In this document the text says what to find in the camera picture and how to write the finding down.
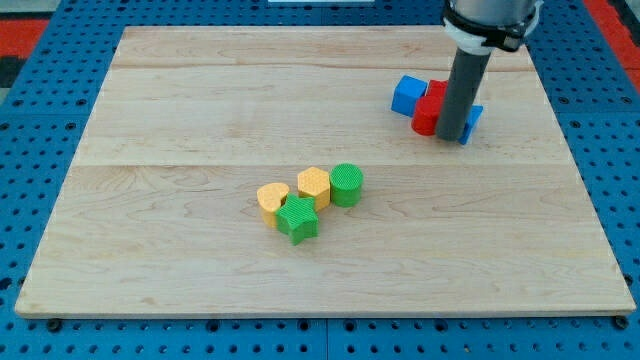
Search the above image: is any green cylinder block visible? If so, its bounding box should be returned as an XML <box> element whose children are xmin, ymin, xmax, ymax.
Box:
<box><xmin>329</xmin><ymin>163</ymin><xmax>364</xmax><ymax>207</ymax></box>

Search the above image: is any green star block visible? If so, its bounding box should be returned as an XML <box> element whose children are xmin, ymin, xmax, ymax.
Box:
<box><xmin>276</xmin><ymin>193</ymin><xmax>319</xmax><ymax>246</ymax></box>

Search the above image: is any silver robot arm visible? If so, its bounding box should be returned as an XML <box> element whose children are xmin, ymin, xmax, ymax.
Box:
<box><xmin>442</xmin><ymin>0</ymin><xmax>544</xmax><ymax>56</ymax></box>

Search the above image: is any blue triangle block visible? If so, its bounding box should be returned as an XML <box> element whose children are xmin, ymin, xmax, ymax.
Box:
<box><xmin>458</xmin><ymin>105</ymin><xmax>484</xmax><ymax>145</ymax></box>

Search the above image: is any red star block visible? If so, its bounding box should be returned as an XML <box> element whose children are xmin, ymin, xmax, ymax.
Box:
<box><xmin>425</xmin><ymin>79</ymin><xmax>448</xmax><ymax>98</ymax></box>

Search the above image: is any yellow heart block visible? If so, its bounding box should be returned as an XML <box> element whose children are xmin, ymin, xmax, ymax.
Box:
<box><xmin>256</xmin><ymin>182</ymin><xmax>290</xmax><ymax>228</ymax></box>

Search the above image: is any red round block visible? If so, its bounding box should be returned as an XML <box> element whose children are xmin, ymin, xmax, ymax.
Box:
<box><xmin>411</xmin><ymin>95</ymin><xmax>444</xmax><ymax>136</ymax></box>

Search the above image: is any blue cube block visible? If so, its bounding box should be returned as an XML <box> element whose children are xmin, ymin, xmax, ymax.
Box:
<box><xmin>391</xmin><ymin>75</ymin><xmax>428</xmax><ymax>117</ymax></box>

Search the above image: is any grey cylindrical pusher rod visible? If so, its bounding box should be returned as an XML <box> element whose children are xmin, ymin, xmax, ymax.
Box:
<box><xmin>436</xmin><ymin>48</ymin><xmax>491</xmax><ymax>141</ymax></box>

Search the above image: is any yellow hexagon block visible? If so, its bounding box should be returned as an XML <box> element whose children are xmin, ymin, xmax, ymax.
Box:
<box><xmin>297</xmin><ymin>167</ymin><xmax>331</xmax><ymax>212</ymax></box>

